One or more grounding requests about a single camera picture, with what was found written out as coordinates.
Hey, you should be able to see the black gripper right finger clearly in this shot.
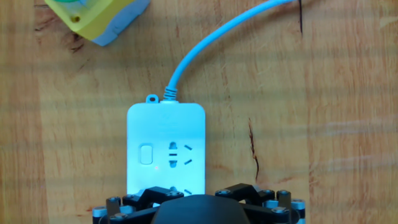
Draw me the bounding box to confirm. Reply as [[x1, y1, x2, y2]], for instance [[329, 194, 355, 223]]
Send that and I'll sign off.
[[214, 182, 307, 224]]

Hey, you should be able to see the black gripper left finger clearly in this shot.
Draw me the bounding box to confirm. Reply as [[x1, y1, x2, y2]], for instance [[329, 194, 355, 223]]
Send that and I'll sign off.
[[92, 185, 185, 224]]

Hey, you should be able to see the white four-socket power strip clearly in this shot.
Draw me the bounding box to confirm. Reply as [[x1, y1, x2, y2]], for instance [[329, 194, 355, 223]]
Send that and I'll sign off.
[[126, 94, 206, 197]]

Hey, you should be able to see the green button yellow box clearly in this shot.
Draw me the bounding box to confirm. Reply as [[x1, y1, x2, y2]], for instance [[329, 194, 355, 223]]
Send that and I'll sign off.
[[43, 0, 152, 47]]

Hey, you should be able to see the light grey power strip cord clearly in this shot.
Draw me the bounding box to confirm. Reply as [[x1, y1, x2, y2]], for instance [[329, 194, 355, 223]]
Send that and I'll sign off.
[[163, 0, 296, 102]]

